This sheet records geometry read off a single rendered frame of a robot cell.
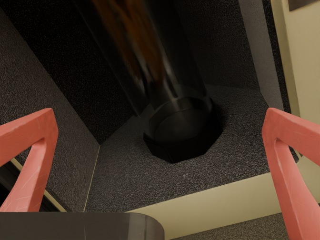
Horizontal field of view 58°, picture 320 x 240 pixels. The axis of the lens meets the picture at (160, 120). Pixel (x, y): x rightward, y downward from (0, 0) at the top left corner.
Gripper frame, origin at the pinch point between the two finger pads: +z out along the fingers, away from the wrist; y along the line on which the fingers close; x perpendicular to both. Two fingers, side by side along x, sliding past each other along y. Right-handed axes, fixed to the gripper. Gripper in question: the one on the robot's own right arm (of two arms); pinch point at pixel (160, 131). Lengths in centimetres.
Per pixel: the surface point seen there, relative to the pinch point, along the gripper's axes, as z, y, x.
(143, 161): 17.5, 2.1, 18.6
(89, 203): 13.0, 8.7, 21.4
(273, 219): 10.1, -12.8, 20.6
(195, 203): 10.7, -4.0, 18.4
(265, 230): 9.1, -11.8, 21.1
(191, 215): 10.7, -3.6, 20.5
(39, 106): 18.1, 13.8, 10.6
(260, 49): 18.0, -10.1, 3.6
